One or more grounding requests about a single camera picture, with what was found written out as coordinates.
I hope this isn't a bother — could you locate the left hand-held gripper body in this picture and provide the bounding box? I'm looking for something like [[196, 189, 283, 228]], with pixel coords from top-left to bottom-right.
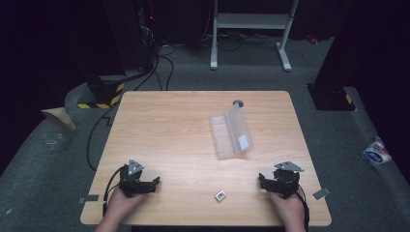
[[118, 159, 153, 198]]

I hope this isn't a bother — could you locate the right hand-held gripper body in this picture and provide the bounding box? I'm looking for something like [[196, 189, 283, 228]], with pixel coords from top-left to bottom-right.
[[272, 160, 305, 198]]

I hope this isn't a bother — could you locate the person's left hand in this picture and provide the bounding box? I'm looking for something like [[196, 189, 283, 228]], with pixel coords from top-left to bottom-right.
[[102, 188, 149, 227]]

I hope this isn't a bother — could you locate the person's right hand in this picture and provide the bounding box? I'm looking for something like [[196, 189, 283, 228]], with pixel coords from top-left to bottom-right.
[[268, 188, 308, 229]]

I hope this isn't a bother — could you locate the grey tape strip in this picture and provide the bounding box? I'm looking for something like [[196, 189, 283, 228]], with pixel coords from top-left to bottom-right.
[[311, 187, 332, 201], [77, 194, 101, 205]]

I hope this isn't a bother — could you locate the black yellow striped stand base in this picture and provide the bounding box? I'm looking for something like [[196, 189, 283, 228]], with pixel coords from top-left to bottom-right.
[[307, 83, 358, 112], [76, 74, 127, 110]]

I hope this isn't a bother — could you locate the white blue plastic packet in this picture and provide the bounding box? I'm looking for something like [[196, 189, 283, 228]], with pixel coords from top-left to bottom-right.
[[362, 136, 393, 166]]

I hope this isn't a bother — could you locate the beige wedge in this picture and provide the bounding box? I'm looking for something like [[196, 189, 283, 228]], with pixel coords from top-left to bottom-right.
[[41, 106, 77, 131]]

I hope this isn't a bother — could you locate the white metal stand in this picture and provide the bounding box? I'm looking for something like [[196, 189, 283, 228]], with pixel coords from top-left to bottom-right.
[[209, 0, 301, 73]]

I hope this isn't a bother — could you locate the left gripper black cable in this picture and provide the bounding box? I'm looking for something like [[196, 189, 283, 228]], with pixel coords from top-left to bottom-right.
[[102, 165, 126, 218]]

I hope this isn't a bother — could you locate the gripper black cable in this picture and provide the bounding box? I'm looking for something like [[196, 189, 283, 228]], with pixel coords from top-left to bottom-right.
[[295, 184, 310, 232], [102, 165, 126, 218]]

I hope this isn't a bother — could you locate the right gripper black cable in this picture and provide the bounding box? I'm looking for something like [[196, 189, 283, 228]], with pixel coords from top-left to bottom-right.
[[295, 184, 310, 232]]

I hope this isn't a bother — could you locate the black floor cable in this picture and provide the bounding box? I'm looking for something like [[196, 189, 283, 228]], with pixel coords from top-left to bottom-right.
[[85, 44, 176, 172]]

